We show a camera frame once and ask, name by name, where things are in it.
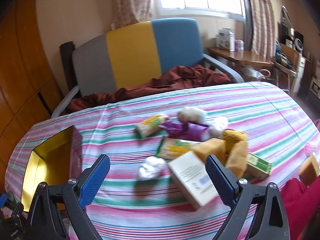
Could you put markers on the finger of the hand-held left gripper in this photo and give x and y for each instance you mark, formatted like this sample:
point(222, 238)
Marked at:
point(13, 220)

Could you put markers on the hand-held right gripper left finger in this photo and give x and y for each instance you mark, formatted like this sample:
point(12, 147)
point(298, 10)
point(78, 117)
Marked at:
point(96, 177)

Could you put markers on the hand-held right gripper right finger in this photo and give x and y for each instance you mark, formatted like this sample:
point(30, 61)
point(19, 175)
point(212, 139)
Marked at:
point(220, 180)

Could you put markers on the cream cardboard box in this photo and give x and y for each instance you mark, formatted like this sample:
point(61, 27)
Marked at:
point(190, 177)

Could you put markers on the green cardboard box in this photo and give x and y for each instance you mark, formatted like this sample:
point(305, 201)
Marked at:
point(260, 167)

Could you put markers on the maroon box with gold interior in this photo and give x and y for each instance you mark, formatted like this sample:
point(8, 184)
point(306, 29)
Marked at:
point(47, 155)

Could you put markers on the white plastic bag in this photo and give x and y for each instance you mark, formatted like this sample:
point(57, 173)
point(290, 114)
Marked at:
point(252, 73)
point(150, 168)
point(218, 126)

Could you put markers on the green yellow snack packet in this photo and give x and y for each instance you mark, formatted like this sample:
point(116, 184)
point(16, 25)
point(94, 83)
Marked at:
point(151, 125)
point(175, 148)

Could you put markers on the purple packet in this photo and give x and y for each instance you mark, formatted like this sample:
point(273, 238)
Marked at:
point(190, 130)

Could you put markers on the cream sock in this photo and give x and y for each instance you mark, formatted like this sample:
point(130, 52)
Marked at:
point(191, 115)

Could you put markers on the striped bedsheet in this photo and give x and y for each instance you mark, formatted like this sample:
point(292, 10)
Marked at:
point(250, 110)

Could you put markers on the red clothing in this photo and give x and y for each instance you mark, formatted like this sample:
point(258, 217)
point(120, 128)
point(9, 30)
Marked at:
point(300, 210)

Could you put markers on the maroon blanket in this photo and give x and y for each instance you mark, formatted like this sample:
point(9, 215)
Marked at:
point(180, 80)

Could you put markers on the wooden desk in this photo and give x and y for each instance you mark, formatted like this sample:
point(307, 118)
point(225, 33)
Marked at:
point(240, 57)

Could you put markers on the grey yellow blue armchair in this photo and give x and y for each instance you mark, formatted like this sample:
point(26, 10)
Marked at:
point(135, 55)

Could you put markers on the small purple box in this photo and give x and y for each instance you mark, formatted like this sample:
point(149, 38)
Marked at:
point(239, 45)

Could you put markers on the white appliance box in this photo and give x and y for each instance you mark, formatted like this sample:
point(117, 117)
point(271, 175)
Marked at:
point(225, 40)

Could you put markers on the cluttered shelf unit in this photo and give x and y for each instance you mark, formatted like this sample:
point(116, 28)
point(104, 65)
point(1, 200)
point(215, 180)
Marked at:
point(305, 62)

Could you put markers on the patterned beige curtain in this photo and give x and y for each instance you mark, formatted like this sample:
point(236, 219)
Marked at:
point(260, 17)
point(132, 0)

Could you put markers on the dark brown wooden frame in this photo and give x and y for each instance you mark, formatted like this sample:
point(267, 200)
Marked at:
point(66, 55)

